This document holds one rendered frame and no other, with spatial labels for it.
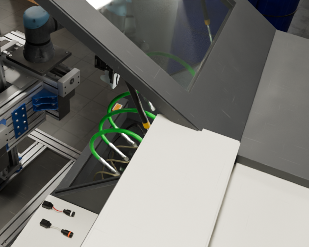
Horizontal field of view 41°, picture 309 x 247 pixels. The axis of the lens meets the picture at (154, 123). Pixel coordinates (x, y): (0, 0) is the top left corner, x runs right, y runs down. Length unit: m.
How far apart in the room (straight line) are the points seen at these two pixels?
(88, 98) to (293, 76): 2.28
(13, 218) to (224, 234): 1.66
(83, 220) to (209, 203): 0.71
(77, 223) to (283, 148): 0.76
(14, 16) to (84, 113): 1.58
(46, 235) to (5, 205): 1.06
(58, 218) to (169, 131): 0.66
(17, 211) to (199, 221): 1.74
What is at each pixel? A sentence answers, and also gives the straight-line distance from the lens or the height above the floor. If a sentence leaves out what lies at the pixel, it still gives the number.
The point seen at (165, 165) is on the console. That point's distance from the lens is 0.93.
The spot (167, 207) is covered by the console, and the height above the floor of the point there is 1.55.
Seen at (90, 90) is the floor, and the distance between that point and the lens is 3.50.
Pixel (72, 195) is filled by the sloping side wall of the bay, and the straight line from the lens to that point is 1.51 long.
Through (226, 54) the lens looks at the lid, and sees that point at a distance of 1.30.
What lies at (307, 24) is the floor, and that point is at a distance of 5.22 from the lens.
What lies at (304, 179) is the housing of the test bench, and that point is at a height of 1.50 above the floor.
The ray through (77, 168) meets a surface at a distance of 1.69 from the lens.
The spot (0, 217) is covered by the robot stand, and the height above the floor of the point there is 0.21.
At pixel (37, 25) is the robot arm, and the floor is 1.23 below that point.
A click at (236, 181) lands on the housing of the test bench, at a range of 1.06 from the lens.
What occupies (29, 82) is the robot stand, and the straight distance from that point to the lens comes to 2.10.
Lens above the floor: 2.26
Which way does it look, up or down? 44 degrees down
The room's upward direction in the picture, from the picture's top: 10 degrees clockwise
